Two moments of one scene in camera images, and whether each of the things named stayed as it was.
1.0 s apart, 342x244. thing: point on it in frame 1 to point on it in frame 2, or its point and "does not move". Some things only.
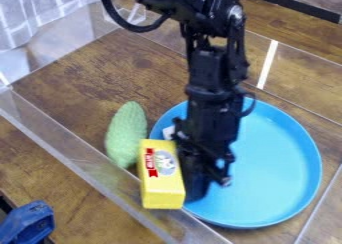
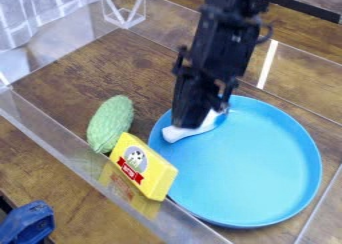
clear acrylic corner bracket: x=135 y=15 does not move
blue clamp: x=28 y=223 does not move
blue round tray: x=275 y=169 does not move
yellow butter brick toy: x=161 y=186 to x=152 y=173
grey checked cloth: x=30 y=10 does not move
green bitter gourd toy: x=127 y=128 to x=109 y=120
